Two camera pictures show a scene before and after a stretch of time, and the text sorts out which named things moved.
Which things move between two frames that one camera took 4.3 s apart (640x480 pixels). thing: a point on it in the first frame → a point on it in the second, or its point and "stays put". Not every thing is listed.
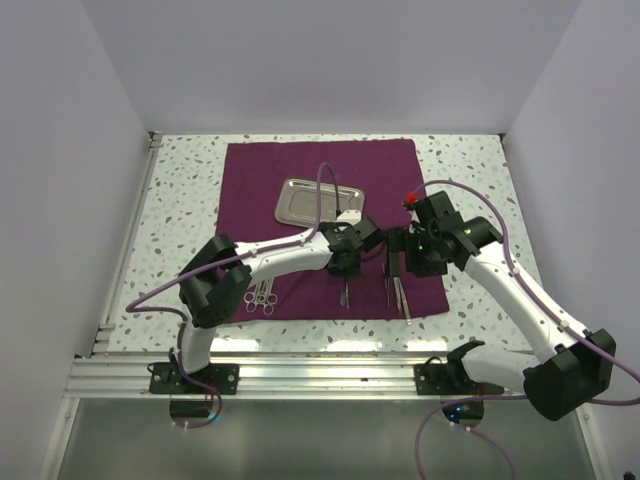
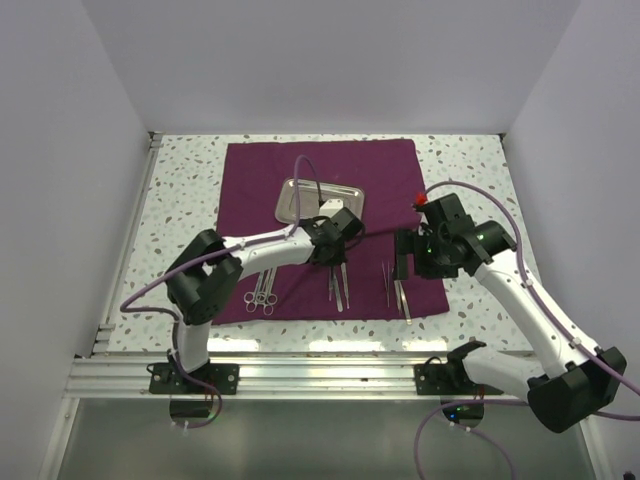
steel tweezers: (399, 288) stays put
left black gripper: (349, 272) → (337, 259)
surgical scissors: (250, 296) stays put
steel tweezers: (400, 295) stays put
